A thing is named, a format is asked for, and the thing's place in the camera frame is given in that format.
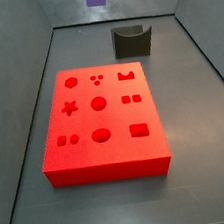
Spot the red shape sorter block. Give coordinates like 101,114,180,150
42,62,172,188

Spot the dark grey curved holder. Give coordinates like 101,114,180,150
111,24,152,59

